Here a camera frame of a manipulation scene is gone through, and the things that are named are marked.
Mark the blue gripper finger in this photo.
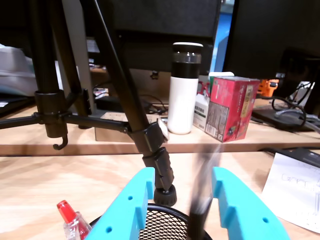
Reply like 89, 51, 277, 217
211, 166, 291, 240
84, 166, 156, 240

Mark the clear pen with black cap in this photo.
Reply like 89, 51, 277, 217
188, 143, 223, 240

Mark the red pen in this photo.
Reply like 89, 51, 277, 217
56, 199, 93, 240

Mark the black mesh pen holder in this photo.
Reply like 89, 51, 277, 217
88, 202, 213, 240

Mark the white paper sheet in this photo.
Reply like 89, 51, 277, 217
261, 152, 320, 235

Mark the black keyboard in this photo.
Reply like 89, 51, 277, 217
258, 146, 320, 169

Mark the black flat laptop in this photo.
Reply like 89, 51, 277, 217
251, 104, 316, 133

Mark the red printed box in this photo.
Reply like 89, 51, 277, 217
204, 76, 261, 143

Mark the black tripod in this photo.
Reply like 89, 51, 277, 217
0, 0, 178, 207

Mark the small white green-label carton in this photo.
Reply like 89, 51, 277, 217
192, 93, 211, 133

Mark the white bottle with black top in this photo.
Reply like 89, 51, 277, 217
166, 41, 204, 135

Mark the orange black device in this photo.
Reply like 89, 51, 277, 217
258, 78, 280, 98

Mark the white plastic bag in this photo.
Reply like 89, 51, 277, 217
0, 43, 38, 97

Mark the black monitor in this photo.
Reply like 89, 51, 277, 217
109, 0, 222, 76
222, 0, 320, 116

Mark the grey cable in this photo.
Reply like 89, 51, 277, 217
274, 109, 320, 131

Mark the black cable bundle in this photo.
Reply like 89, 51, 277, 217
139, 94, 169, 116

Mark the black looped cable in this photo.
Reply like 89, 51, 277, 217
271, 82, 308, 132

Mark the grey metal post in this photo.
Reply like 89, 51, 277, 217
61, 0, 97, 118

